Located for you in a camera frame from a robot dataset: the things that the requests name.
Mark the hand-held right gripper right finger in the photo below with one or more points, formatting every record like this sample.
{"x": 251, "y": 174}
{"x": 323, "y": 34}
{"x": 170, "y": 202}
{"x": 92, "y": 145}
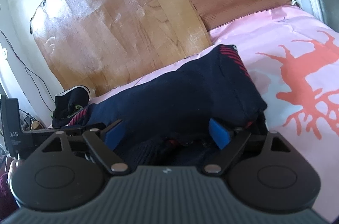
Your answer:
{"x": 219, "y": 133}

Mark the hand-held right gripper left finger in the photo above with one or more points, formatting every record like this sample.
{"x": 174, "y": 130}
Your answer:
{"x": 115, "y": 133}

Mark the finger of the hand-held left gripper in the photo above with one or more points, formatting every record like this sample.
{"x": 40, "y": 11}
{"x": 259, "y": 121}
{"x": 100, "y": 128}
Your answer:
{"x": 76, "y": 128}

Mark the navy reindeer print sweater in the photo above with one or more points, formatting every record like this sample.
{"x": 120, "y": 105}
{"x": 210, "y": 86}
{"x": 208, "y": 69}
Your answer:
{"x": 185, "y": 86}

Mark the person's left hand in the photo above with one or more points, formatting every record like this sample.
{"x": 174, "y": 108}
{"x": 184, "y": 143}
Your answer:
{"x": 14, "y": 169}

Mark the black garment with green trim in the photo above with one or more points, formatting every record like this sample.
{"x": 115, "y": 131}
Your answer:
{"x": 76, "y": 96}

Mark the wood pattern board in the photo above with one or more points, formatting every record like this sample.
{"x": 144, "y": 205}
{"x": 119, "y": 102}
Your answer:
{"x": 106, "y": 27}

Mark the pink deer print bedsheet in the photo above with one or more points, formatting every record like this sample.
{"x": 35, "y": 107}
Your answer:
{"x": 264, "y": 35}

